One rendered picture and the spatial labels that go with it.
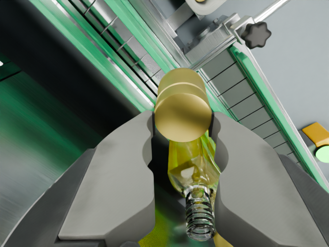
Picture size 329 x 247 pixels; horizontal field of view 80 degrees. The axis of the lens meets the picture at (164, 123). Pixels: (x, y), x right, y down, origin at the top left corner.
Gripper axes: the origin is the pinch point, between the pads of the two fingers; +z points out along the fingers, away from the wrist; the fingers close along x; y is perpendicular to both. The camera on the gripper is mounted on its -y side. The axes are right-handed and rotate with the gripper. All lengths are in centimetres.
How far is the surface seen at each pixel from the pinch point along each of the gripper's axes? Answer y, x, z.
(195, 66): 2.2, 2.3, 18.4
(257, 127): 17.6, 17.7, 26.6
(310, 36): 1.0, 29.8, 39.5
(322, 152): 27, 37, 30
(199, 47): 1.0, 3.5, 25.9
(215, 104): 8.0, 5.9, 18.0
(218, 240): 17.0, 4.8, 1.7
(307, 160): 19.3, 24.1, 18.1
